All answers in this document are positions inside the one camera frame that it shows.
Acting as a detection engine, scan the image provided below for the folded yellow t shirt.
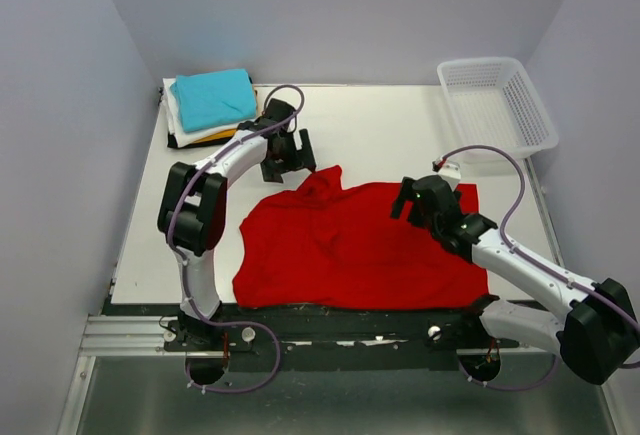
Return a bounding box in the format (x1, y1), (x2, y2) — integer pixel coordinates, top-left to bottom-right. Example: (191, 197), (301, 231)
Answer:
(194, 126), (237, 146)

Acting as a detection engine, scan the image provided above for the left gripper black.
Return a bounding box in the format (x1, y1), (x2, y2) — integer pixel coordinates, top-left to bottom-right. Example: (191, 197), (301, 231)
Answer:
(263, 129), (316, 183)

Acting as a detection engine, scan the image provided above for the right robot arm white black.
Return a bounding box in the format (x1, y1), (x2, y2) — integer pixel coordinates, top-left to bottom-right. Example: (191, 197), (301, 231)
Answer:
(391, 175), (639, 385)

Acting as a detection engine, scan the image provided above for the white plastic basket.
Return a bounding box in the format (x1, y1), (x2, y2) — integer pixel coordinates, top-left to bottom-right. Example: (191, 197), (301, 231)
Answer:
(437, 57), (559, 160)

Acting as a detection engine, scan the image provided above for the folded black t shirt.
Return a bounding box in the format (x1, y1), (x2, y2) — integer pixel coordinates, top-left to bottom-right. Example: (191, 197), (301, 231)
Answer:
(166, 88), (231, 151)

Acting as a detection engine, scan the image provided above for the folded cyan t shirt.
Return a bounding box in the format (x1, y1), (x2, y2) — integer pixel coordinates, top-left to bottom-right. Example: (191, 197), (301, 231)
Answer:
(170, 69), (257, 133)

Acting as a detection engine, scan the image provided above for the red t shirt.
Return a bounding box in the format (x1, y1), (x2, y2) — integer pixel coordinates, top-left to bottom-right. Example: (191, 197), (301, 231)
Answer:
(233, 166), (489, 310)

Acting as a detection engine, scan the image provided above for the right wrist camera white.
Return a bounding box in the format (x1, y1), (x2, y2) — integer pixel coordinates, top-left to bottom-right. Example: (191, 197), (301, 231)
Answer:
(432, 158), (461, 191)

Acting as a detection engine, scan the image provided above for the folded white t shirt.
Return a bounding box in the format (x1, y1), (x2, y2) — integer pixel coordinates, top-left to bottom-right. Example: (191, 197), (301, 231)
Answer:
(162, 77), (245, 142)

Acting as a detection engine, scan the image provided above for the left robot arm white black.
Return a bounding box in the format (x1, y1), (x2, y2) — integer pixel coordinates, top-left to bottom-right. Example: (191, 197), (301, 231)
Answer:
(157, 98), (316, 350)

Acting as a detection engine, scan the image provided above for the black mounting base plate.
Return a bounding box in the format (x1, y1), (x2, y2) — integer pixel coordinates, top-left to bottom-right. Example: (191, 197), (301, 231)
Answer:
(102, 302), (516, 373)

